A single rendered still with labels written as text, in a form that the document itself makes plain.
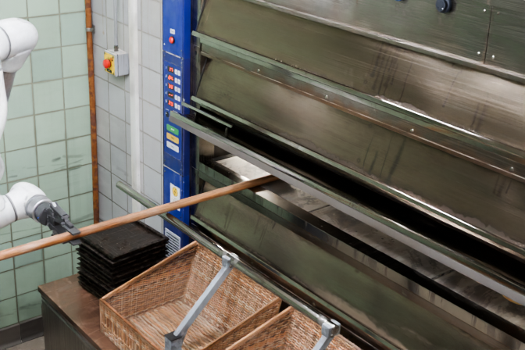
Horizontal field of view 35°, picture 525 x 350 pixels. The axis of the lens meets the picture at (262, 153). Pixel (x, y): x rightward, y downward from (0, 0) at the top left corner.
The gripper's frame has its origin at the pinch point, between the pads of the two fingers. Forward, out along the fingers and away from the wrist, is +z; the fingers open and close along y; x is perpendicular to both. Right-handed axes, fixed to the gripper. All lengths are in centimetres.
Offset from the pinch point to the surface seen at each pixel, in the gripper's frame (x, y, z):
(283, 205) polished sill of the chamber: -74, 1, 20
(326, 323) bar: -35, 2, 85
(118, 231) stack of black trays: -49, 37, -56
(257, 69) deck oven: -73, -46, 3
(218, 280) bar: -31, 9, 39
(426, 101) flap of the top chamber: -71, -57, 82
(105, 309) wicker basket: -24, 49, -22
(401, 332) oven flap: -71, 20, 83
